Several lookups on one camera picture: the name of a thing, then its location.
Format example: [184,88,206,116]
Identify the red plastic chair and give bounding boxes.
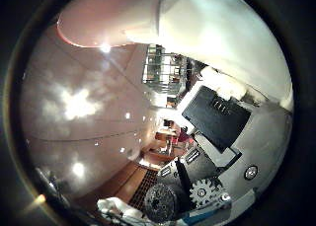
[177,128,193,145]

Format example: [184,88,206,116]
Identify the metal wire rack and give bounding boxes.
[141,43,192,96]

